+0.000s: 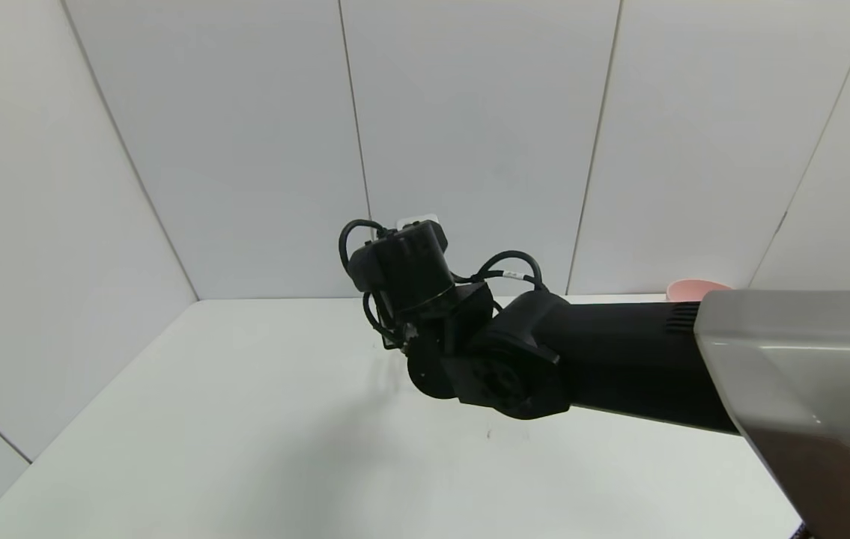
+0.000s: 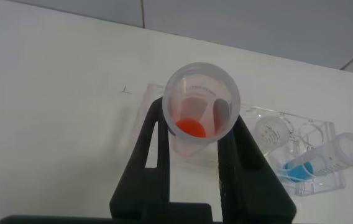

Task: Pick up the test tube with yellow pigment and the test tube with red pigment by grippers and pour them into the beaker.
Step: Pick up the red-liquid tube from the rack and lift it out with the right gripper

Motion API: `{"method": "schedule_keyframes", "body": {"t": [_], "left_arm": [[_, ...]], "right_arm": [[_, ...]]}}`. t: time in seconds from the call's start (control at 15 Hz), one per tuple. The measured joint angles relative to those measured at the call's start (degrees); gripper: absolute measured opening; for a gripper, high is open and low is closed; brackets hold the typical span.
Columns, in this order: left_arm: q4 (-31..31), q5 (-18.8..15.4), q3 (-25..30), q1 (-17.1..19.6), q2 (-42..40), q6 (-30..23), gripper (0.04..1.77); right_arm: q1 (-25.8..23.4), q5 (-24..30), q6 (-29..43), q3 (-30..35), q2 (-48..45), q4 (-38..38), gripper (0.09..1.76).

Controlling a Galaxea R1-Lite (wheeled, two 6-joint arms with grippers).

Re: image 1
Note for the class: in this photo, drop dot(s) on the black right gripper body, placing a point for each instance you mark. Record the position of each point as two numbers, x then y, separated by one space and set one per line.
410 269

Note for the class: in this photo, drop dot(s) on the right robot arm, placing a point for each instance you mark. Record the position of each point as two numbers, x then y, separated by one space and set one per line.
619 359

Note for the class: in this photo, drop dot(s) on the pink bowl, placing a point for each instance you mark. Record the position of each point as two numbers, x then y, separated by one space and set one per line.
690 290

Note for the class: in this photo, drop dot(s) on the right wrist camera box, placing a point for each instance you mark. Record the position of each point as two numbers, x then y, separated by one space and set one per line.
419 220

